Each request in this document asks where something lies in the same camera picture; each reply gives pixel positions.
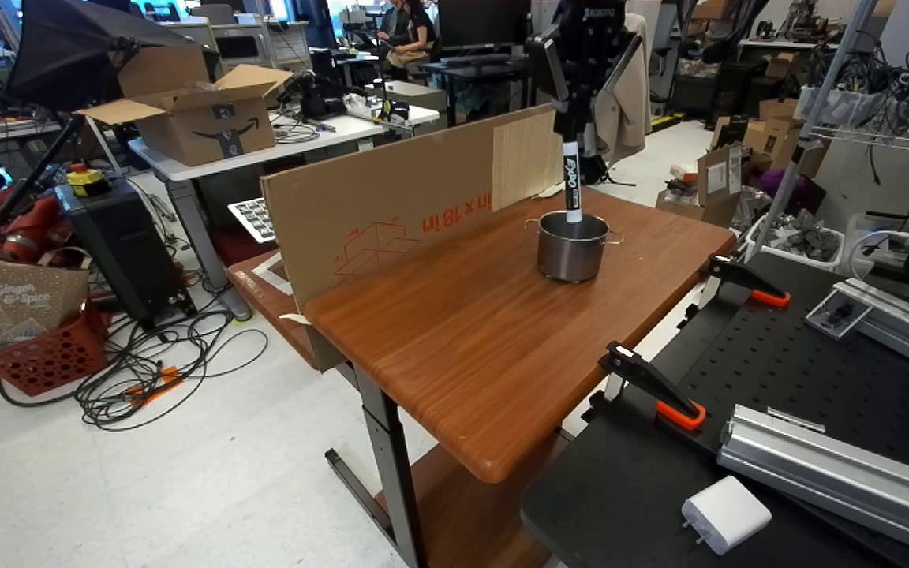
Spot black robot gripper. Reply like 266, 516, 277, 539
528, 0, 640, 140

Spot black and white marker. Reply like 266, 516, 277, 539
562, 140, 583, 224

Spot silver metal pot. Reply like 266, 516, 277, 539
536, 210, 610, 285

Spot black orange clamp far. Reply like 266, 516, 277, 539
712, 255, 792, 308

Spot black orange clamp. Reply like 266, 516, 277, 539
712, 255, 792, 308
601, 341, 708, 432

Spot white side table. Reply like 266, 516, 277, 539
125, 106, 396, 298

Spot brown cardboard backdrop panel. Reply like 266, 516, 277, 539
263, 103, 562, 304

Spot black orange clamp near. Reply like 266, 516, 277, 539
601, 341, 708, 432

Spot open amazon cardboard box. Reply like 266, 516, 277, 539
82, 45, 291, 163

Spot black perforated breadboard base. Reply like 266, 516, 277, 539
523, 255, 909, 568

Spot white power adapter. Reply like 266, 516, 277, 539
681, 477, 775, 555

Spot wooden table lower shelf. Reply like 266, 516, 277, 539
405, 441, 562, 568

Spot red plastic basket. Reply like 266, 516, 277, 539
0, 308, 112, 396

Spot black cables on floor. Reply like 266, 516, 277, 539
0, 298, 271, 434

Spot silver aluminium extrusion rail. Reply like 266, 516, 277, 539
717, 403, 909, 547

